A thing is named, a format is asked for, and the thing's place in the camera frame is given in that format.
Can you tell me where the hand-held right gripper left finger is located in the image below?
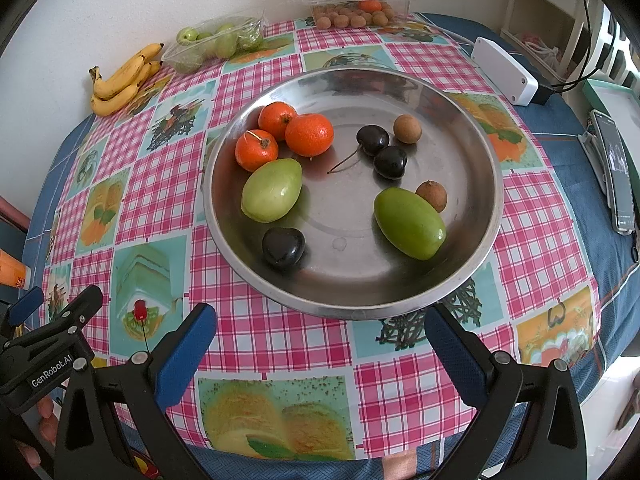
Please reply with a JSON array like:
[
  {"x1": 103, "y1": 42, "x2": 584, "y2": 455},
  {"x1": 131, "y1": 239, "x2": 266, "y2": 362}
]
[{"x1": 52, "y1": 302, "x2": 218, "y2": 480}]

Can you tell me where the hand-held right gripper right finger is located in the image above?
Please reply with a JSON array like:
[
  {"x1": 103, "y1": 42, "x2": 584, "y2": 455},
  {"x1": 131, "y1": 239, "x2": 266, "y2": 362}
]
[{"x1": 424, "y1": 304, "x2": 588, "y2": 480}]

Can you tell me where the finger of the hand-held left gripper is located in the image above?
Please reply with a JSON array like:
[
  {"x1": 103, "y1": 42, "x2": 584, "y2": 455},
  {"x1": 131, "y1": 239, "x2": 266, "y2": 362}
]
[
  {"x1": 0, "y1": 286, "x2": 45, "y2": 343},
  {"x1": 20, "y1": 285, "x2": 104, "y2": 343}
]

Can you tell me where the dark green mango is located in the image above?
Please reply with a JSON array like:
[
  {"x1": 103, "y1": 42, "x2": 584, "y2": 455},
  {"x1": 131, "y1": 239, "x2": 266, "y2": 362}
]
[{"x1": 374, "y1": 187, "x2": 447, "y2": 261}]

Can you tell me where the round metal plate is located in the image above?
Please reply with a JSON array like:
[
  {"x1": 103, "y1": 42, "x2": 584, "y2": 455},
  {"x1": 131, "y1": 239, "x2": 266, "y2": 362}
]
[{"x1": 204, "y1": 66, "x2": 503, "y2": 320}]

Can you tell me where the brown longan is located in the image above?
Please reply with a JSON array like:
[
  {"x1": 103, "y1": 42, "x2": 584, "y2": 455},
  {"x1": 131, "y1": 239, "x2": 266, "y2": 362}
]
[
  {"x1": 393, "y1": 114, "x2": 422, "y2": 144},
  {"x1": 415, "y1": 180, "x2": 448, "y2": 212}
]

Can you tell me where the light green mango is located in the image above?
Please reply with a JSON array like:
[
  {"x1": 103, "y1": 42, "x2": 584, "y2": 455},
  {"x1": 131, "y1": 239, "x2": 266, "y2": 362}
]
[{"x1": 241, "y1": 158, "x2": 304, "y2": 223}]

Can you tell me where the orange tangerine with stem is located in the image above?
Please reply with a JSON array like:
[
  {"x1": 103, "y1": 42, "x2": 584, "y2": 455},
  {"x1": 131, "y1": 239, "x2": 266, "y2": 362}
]
[{"x1": 235, "y1": 130, "x2": 279, "y2": 172}]

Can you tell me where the stemless orange tangerine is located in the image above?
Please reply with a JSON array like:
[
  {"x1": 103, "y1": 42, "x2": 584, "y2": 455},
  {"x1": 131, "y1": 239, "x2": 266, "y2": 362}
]
[
  {"x1": 258, "y1": 102, "x2": 297, "y2": 141},
  {"x1": 285, "y1": 112, "x2": 334, "y2": 157}
]

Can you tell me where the pile of small green fruits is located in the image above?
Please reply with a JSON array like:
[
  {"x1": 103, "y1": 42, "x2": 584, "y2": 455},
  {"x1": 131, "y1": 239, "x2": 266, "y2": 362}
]
[{"x1": 176, "y1": 22, "x2": 263, "y2": 61}]

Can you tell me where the person's left hand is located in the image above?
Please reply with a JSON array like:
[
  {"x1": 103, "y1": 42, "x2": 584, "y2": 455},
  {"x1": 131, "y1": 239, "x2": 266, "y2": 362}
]
[{"x1": 14, "y1": 394, "x2": 60, "y2": 468}]

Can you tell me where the orange tube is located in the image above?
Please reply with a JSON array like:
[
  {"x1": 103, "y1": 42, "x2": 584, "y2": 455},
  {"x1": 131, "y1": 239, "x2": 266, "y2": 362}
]
[{"x1": 0, "y1": 249, "x2": 32, "y2": 289}]

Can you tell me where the pink checkered printed tablecloth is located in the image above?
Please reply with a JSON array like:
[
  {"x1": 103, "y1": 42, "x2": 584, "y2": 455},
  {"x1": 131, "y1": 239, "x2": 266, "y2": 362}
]
[{"x1": 42, "y1": 12, "x2": 601, "y2": 461}]

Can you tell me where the person's leg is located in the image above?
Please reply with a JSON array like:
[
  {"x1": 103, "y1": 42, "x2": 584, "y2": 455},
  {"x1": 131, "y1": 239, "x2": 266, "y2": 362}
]
[{"x1": 382, "y1": 447, "x2": 443, "y2": 480}]

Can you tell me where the yellow banana bunch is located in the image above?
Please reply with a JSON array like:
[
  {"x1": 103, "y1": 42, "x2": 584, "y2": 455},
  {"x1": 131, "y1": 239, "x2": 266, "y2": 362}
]
[{"x1": 89, "y1": 42, "x2": 165, "y2": 117}]

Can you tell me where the phone on stand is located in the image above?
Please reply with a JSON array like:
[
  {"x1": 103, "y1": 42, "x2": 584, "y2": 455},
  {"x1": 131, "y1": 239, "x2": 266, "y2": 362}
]
[{"x1": 577, "y1": 109, "x2": 640, "y2": 236}]

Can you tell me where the bag of green apples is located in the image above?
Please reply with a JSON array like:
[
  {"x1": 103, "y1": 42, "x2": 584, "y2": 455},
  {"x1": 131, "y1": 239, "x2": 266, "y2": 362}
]
[{"x1": 161, "y1": 17, "x2": 268, "y2": 75}]

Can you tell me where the black power plug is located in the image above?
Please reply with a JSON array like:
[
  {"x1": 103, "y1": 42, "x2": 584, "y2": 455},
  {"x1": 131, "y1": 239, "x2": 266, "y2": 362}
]
[{"x1": 532, "y1": 80, "x2": 556, "y2": 107}]

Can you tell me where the white plastic device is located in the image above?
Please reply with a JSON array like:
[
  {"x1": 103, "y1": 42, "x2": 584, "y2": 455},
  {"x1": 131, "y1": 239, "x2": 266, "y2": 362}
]
[{"x1": 471, "y1": 36, "x2": 540, "y2": 107}]

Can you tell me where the pile of brown longans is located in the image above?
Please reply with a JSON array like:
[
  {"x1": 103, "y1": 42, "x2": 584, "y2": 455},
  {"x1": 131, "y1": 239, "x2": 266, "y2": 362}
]
[{"x1": 314, "y1": 2, "x2": 393, "y2": 30}]

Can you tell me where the white shelf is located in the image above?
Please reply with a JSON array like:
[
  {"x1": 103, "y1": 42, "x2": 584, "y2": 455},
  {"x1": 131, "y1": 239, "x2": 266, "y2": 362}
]
[{"x1": 500, "y1": 0, "x2": 606, "y2": 81}]

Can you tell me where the black cable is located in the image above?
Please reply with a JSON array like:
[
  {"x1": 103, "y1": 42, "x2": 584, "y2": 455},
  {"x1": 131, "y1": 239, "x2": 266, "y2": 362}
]
[{"x1": 550, "y1": 0, "x2": 608, "y2": 93}]

